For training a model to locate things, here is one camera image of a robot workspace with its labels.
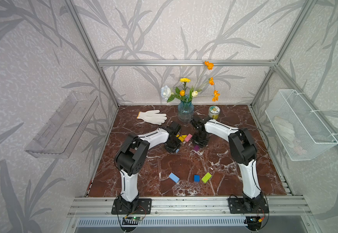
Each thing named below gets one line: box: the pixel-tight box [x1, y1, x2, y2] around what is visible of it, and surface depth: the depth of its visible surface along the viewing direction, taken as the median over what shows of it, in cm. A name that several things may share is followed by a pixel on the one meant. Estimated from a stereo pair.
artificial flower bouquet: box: [160, 60, 221, 103], surface depth 91 cm
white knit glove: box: [136, 109, 168, 125], surface depth 115 cm
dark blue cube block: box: [193, 174, 201, 183], surface depth 82 cm
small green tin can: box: [208, 105, 221, 120], surface depth 110 cm
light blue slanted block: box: [169, 171, 180, 184], surface depth 84 cm
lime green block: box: [201, 171, 213, 184], surface depth 84 cm
